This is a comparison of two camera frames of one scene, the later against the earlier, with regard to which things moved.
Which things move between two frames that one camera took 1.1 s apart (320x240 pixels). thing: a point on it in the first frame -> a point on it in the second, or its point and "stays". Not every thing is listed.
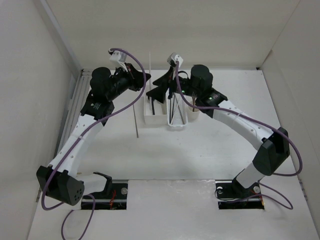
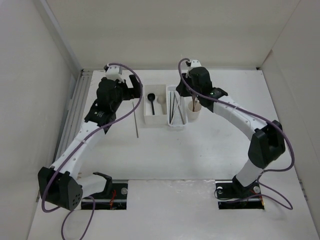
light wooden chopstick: [149, 67] -> [169, 108]
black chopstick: [172, 108] stays
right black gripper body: [170, 82] -> [184, 91]
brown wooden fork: [194, 97] stays
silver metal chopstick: [135, 121] stays
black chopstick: [170, 110] stays
